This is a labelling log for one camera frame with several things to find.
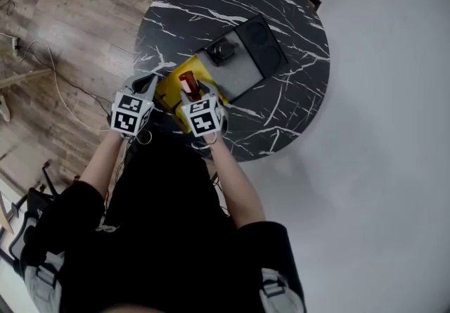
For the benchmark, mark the person's left forearm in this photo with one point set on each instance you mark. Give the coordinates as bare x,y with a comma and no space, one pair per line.
102,164

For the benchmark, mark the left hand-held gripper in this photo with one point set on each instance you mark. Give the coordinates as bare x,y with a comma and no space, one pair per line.
128,118

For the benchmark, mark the white power strip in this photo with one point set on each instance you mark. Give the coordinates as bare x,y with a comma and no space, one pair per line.
15,47

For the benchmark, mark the gray foam tray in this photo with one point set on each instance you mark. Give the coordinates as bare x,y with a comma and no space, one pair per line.
235,76

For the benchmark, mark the person's right forearm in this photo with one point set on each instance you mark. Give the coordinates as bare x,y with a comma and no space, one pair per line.
235,185

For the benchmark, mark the black office chair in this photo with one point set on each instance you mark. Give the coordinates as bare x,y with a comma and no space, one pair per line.
37,199

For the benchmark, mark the white shoe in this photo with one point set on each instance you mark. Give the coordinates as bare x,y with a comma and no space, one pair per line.
4,109

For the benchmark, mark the black round object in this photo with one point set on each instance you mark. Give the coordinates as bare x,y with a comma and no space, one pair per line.
222,52

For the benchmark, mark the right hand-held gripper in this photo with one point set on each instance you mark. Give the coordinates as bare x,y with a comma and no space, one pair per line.
204,121

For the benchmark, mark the person's black shirt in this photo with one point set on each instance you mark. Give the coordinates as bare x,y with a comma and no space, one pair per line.
168,234

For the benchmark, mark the light wooden bar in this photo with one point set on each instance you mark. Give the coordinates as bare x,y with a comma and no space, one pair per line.
24,77

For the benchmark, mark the black tray with round recesses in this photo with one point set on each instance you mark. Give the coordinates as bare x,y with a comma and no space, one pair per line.
263,48

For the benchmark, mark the yellow box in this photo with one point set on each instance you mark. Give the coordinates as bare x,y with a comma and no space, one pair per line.
186,65

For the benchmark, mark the red small bottle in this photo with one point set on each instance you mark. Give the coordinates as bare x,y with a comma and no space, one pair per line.
188,81

